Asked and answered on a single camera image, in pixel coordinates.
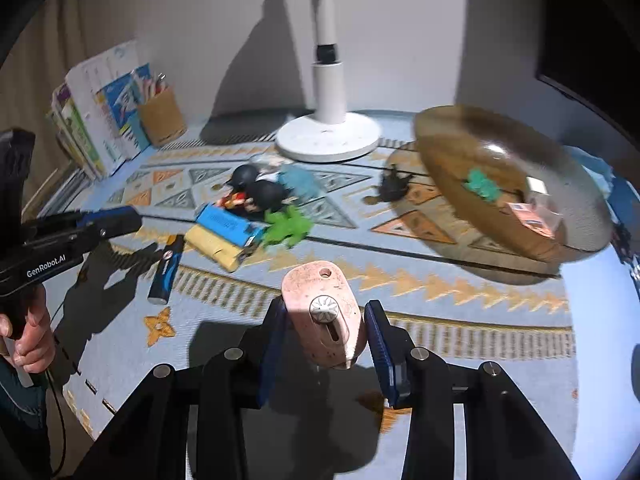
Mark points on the pink mouse-shaped object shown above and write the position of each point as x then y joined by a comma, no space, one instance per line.
325,314

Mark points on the pens in holder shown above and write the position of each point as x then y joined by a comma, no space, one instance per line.
148,86

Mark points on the cardboard pen holder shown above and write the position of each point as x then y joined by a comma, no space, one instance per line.
162,119

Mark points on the black blue rectangular box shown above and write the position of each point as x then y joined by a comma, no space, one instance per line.
166,270

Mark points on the black spiky toy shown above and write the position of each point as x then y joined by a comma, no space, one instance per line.
394,186

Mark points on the white lamp stand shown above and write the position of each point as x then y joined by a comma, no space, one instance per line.
331,133

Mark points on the yellow rectangular box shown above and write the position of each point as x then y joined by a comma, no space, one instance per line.
216,248

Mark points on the black-haired red figurine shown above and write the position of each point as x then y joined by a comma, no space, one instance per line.
258,196

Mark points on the person's left hand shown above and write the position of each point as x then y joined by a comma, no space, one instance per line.
34,352

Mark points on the pink card pack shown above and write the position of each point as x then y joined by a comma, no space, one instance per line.
530,219

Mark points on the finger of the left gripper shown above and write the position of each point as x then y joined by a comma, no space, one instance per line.
120,219
82,239

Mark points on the patterned blue table mat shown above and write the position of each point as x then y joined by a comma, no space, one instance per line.
398,316

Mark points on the dark green dinosaur toy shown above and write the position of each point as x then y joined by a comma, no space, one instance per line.
479,184

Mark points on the light green dinosaur toy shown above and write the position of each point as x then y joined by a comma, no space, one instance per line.
287,225

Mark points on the amber ribbed glass bowl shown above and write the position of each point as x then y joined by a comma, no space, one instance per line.
453,139

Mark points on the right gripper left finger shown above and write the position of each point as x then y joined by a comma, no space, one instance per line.
177,418

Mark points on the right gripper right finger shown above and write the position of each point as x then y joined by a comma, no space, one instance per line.
505,438

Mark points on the light blue dinosaur toy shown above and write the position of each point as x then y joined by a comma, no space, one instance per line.
300,183

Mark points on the stack of books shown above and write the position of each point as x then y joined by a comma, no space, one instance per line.
96,108

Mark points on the person's left forearm sleeve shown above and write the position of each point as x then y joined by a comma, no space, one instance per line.
25,445

